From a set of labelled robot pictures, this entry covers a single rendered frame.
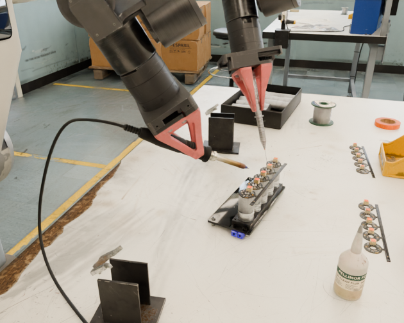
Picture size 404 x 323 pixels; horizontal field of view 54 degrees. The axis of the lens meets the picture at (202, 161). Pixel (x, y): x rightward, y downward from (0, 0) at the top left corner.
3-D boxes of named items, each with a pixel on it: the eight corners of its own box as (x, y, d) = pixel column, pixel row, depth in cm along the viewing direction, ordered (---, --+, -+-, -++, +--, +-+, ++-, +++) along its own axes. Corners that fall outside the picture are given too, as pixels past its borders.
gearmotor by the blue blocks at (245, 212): (235, 223, 61) (236, 194, 58) (241, 215, 62) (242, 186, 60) (249, 227, 59) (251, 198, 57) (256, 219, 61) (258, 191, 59)
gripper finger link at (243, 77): (288, 104, 66) (278, 49, 66) (247, 112, 65) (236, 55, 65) (275, 109, 73) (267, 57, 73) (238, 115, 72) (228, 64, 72)
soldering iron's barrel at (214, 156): (240, 168, 61) (204, 157, 58) (245, 160, 60) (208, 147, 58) (244, 173, 60) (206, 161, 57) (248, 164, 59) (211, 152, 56)
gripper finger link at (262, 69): (280, 106, 66) (270, 50, 66) (238, 113, 65) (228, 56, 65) (268, 110, 73) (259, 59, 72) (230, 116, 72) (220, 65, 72)
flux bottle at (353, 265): (333, 298, 49) (346, 231, 44) (332, 279, 51) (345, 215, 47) (362, 304, 48) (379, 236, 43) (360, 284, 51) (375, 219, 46)
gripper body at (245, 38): (284, 56, 66) (276, 11, 66) (224, 65, 65) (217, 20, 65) (272, 64, 73) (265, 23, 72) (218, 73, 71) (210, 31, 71)
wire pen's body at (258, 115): (266, 139, 71) (255, 77, 70) (269, 139, 69) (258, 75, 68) (257, 141, 70) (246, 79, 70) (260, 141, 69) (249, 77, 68)
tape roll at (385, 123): (381, 120, 104) (383, 115, 104) (404, 126, 100) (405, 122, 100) (369, 125, 101) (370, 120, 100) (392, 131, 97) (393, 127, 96)
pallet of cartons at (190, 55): (90, 78, 429) (80, 6, 396) (117, 62, 499) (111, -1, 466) (199, 84, 408) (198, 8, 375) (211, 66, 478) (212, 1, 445)
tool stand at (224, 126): (215, 157, 93) (188, 119, 90) (252, 137, 89) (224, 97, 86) (212, 168, 88) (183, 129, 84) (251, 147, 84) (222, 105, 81)
